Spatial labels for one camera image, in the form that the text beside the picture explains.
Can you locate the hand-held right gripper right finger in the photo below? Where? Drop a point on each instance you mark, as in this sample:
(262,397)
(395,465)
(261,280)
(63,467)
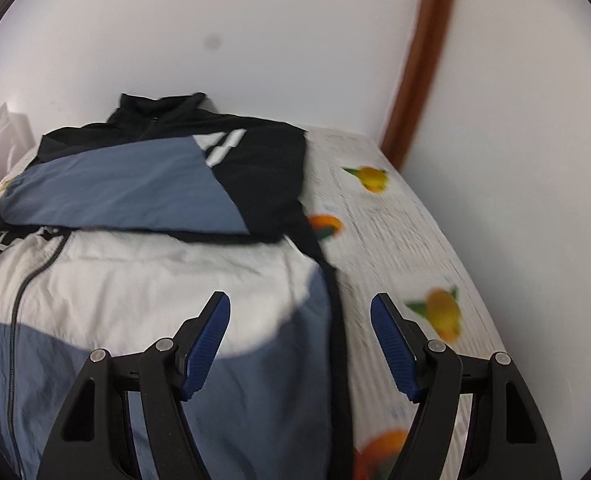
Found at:
(392,342)

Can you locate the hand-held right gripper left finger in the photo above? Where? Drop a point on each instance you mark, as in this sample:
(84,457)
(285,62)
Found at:
(207,345)

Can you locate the blue white black track jacket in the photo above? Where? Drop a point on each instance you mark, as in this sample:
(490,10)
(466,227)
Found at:
(140,260)

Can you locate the fruit print bed sheet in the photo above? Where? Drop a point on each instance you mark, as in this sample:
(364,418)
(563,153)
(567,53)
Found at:
(400,240)

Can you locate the brown wooden door frame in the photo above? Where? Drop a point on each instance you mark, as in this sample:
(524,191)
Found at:
(418,60)

